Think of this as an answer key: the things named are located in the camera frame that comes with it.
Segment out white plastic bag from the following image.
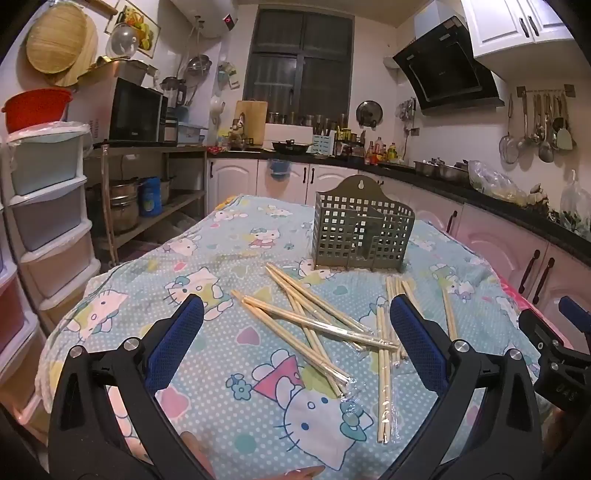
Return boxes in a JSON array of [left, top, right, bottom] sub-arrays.
[[558, 170, 591, 236]]

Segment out fruit wall poster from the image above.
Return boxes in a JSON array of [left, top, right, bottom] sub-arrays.
[[105, 0, 160, 58]]

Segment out light blue plastic box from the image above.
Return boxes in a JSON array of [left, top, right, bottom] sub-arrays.
[[178, 122, 208, 144]]

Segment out white base cabinets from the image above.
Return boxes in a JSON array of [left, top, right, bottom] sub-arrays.
[[205, 148, 591, 324]]

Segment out hanging steel pot lid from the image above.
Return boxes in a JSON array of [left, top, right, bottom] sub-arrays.
[[355, 100, 384, 127]]

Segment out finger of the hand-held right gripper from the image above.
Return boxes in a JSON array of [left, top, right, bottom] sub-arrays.
[[558, 296, 591, 356], [517, 308, 591, 414]]

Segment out white wall cabinets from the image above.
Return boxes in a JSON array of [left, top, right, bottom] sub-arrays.
[[459, 0, 578, 58]]

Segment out wooden cutting board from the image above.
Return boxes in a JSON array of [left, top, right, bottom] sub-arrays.
[[233, 99, 269, 141]]

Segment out white plastic drawer tower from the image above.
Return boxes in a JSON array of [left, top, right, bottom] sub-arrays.
[[0, 138, 47, 444], [7, 121, 102, 333]]

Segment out white water heater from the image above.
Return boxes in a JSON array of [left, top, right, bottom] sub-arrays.
[[168, 0, 238, 40]]

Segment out black range hood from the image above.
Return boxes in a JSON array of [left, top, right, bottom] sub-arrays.
[[392, 0, 506, 112]]

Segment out steel trays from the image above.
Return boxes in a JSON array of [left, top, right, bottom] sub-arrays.
[[413, 158, 472, 181]]

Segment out red plastic basin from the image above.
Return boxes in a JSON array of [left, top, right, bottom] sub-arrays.
[[1, 89, 75, 134]]

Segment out dark kitchen window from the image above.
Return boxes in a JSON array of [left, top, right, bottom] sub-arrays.
[[242, 7, 355, 127]]

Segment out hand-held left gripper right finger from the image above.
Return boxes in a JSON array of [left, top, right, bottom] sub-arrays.
[[379, 294, 543, 480]]

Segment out pile of wooden chopsticks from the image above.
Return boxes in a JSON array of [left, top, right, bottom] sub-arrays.
[[231, 263, 459, 446]]

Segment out clear plastic bag of greens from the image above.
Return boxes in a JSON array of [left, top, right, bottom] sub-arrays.
[[467, 160, 529, 204]]

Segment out cat print blue blanket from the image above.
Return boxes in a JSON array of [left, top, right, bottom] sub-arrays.
[[34, 194, 555, 480]]

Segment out round bamboo tray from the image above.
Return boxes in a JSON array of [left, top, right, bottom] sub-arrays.
[[25, 0, 99, 88]]

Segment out small hanging metal tools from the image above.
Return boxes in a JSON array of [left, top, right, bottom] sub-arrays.
[[396, 98, 419, 123]]

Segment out row of steel cups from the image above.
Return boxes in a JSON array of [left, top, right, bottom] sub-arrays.
[[267, 111, 354, 127]]

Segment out black wok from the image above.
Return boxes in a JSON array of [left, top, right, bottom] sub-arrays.
[[270, 138, 319, 155]]

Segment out black microwave oven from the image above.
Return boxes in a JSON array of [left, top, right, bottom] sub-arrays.
[[107, 78, 169, 144]]

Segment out blender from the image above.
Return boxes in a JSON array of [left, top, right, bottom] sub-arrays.
[[161, 76, 188, 109]]

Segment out row of hanging kitchen utensils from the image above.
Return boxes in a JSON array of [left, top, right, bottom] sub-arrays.
[[499, 85, 577, 164]]

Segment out glass pot lid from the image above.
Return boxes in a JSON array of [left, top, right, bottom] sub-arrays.
[[106, 23, 139, 58]]

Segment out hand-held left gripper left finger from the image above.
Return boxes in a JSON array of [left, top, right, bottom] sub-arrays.
[[47, 294, 218, 480]]

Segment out wooden storage shelf with pots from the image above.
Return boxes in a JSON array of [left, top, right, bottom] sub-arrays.
[[83, 143, 208, 264]]

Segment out hanging steel pot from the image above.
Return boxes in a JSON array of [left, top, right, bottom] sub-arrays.
[[185, 53, 213, 77]]

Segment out row of condiment bottles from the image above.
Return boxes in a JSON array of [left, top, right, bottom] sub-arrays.
[[362, 136, 400, 164]]

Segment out stacked steel pots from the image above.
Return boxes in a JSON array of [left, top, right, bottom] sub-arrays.
[[104, 178, 141, 234]]

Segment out blue canister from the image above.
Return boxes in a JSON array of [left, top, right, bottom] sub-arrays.
[[139, 176, 163, 217]]

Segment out person's left hand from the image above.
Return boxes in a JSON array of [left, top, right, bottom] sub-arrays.
[[182, 431, 325, 480]]

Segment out grey-green perforated chopstick holder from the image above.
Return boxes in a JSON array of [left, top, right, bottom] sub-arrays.
[[310, 174, 416, 273]]

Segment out light blue knife holder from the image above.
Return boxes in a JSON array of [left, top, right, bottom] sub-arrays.
[[311, 115, 335, 158]]

